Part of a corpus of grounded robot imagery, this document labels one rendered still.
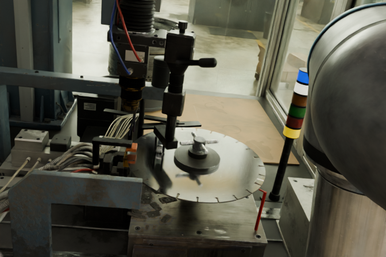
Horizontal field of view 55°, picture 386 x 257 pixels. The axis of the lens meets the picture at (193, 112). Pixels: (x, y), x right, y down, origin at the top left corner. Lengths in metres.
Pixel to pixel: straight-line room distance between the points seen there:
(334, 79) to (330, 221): 0.18
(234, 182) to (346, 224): 0.49
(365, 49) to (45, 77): 0.93
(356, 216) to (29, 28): 1.16
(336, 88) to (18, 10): 1.18
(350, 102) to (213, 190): 0.60
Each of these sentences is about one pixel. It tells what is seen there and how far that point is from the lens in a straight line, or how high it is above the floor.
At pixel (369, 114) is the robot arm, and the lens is 0.22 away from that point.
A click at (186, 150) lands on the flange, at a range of 0.91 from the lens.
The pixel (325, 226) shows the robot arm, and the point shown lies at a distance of 0.40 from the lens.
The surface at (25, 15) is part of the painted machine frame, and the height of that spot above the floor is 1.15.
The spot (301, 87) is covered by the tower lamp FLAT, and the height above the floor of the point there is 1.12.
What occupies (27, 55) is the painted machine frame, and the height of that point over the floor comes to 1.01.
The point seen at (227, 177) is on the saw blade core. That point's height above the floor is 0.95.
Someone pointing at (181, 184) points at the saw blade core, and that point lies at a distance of 0.81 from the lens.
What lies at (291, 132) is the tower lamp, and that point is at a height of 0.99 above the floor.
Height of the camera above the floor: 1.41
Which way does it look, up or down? 24 degrees down
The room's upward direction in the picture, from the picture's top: 8 degrees clockwise
